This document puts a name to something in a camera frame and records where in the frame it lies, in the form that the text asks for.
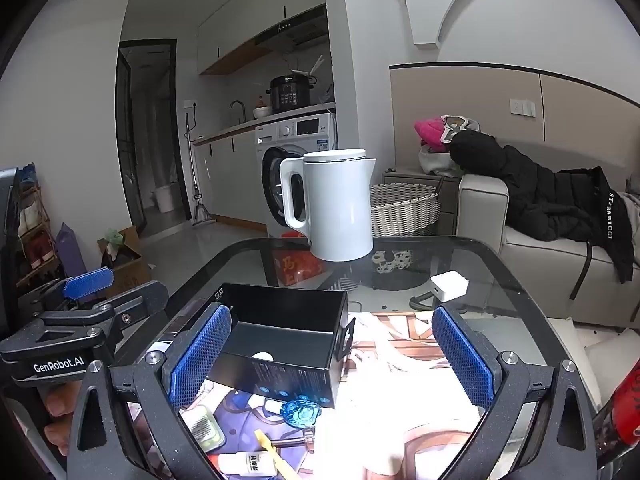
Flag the blue crystal cap bottle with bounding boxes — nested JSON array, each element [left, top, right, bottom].
[[280, 395, 321, 453]]

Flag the person's left hand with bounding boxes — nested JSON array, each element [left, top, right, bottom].
[[42, 386, 77, 460]]

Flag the wicker basket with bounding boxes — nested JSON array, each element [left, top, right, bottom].
[[369, 183, 441, 238]]

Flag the small green tin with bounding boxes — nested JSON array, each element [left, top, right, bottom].
[[181, 405, 226, 453]]

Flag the black framed glass door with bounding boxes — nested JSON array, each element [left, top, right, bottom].
[[116, 39, 178, 236]]

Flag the pink cloth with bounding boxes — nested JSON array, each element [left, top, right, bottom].
[[414, 117, 448, 151]]

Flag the purple bag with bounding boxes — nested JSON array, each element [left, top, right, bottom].
[[55, 222, 88, 278]]

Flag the white wall cabinets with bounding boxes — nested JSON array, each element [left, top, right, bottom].
[[196, 0, 326, 76]]

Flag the white tube with red cap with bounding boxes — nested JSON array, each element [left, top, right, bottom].
[[211, 452, 278, 479]]

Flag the light grey sofa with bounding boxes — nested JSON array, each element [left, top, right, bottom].
[[457, 140, 640, 321]]

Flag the white cushion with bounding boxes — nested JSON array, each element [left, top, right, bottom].
[[545, 317, 631, 411]]

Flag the white grey cloth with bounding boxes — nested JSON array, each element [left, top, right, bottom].
[[417, 146, 458, 177]]

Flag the black puffer jacket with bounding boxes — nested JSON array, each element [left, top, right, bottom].
[[448, 131, 636, 283]]

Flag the white electric kettle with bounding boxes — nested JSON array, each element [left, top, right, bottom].
[[278, 148, 377, 262]]

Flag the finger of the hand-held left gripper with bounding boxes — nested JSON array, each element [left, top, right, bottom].
[[30, 266, 117, 328], [97, 280, 171, 361]]

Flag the red black garment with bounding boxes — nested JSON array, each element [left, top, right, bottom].
[[595, 375, 640, 461]]

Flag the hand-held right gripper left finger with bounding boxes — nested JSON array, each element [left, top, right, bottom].
[[67, 302, 233, 480]]

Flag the patterned plush hat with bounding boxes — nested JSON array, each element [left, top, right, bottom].
[[440, 114, 481, 143]]

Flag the spotted slipper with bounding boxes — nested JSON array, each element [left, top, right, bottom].
[[372, 250, 413, 275]]

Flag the white base cabinets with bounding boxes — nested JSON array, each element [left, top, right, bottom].
[[192, 127, 268, 226]]

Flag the yellow hair clip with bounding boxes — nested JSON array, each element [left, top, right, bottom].
[[254, 429, 301, 476]]

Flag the brown cardboard box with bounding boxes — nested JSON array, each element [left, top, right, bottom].
[[97, 226, 152, 293]]

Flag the dark cable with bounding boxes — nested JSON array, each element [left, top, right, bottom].
[[409, 291, 441, 312]]

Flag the shoe rack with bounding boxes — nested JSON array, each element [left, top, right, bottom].
[[12, 162, 66, 288]]

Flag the black pressure cooker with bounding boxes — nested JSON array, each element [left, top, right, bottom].
[[270, 75, 317, 111]]

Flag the mop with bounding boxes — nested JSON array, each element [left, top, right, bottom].
[[184, 112, 217, 227]]

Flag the black cardboard box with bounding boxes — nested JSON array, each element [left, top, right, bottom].
[[205, 282, 357, 409]]

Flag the white charger adapter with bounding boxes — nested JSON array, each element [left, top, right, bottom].
[[430, 271, 469, 304]]

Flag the range hood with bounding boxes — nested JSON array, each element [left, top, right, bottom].
[[252, 7, 328, 53]]

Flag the white bucket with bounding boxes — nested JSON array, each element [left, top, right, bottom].
[[152, 185, 176, 213]]

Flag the white washing machine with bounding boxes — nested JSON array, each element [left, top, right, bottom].
[[255, 112, 337, 238]]

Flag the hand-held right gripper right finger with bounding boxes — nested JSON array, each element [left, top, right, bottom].
[[431, 305, 598, 480]]

